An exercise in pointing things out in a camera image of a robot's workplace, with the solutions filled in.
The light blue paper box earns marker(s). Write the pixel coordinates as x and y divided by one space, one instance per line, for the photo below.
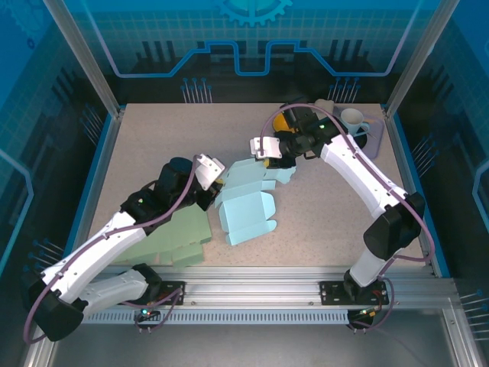
244 214

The light green paper box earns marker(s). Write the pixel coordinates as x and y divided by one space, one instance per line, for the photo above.
183 237

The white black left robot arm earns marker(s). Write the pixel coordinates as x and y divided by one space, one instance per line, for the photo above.
95 244

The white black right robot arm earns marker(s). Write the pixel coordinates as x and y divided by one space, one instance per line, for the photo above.
363 176

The orange yellow bowl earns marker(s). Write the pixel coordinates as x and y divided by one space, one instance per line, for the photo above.
280 123

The beige folded cloth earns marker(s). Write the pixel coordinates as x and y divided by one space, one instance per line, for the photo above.
324 103

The white mug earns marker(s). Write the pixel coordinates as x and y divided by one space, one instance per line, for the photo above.
351 118

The black round coaster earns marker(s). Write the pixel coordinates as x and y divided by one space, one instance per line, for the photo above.
363 142

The thin wooden stick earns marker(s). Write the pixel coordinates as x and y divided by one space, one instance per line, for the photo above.
372 135

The lavender tray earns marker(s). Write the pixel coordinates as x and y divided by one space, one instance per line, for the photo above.
376 143

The aluminium side rail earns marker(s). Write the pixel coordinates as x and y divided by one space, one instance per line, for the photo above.
105 153
400 153

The aluminium mounting rail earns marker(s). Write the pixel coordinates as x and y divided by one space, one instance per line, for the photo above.
252 283

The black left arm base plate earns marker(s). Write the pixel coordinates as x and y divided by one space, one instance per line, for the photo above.
173 292

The aluminium frame post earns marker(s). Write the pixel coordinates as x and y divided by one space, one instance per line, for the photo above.
412 57
87 57

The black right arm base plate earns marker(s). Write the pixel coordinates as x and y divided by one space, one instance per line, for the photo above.
332 292

